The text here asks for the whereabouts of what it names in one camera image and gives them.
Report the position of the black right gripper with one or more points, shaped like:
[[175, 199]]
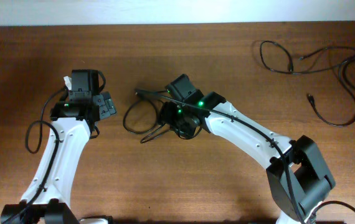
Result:
[[171, 115]]

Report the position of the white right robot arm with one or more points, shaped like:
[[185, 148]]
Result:
[[298, 176]]

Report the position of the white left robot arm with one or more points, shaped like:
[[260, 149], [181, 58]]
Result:
[[82, 103]]

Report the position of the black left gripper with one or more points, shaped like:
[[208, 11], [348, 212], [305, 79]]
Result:
[[107, 104]]

